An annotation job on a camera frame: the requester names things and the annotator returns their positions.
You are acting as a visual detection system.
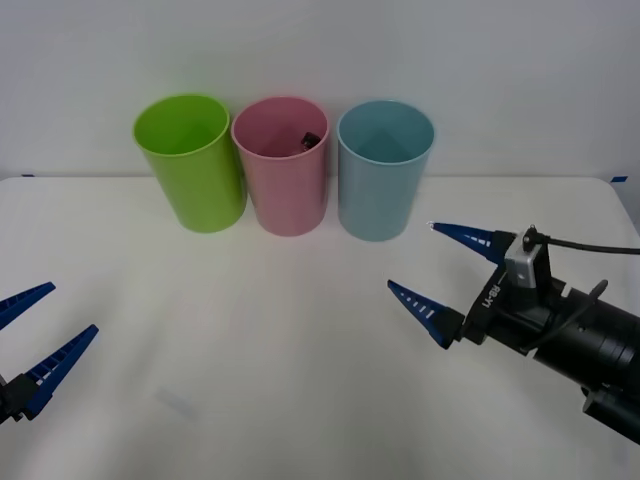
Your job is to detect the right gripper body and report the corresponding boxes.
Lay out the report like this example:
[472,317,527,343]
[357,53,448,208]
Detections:
[461,243,575,357]

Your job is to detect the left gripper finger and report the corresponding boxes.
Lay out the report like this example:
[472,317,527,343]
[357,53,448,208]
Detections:
[0,281,57,333]
[7,324,100,421]

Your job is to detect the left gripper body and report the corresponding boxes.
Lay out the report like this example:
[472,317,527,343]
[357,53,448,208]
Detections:
[0,375,21,427]

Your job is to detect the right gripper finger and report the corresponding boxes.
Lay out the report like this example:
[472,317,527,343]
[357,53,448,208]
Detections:
[428,220,517,270]
[386,279,475,350]

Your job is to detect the small dark drink plastic bottle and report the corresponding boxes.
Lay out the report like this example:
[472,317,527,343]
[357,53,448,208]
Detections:
[295,130,323,154]

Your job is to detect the pale blue plastic bin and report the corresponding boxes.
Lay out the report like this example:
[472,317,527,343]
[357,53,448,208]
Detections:
[336,99,436,243]

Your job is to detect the pink plastic bin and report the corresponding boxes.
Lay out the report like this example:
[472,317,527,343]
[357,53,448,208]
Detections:
[231,96,332,237]

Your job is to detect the green plastic bin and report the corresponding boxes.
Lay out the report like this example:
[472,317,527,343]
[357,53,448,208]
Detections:
[132,93,248,234]

